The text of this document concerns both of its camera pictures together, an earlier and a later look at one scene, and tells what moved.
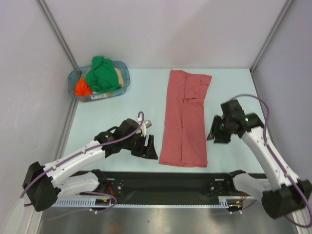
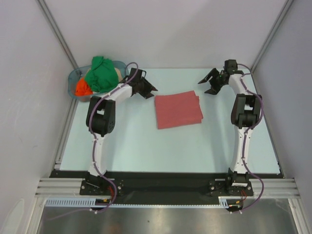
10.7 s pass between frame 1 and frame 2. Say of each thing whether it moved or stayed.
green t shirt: stayed
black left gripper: moved
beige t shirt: stayed
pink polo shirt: moved
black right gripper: moved
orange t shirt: stayed
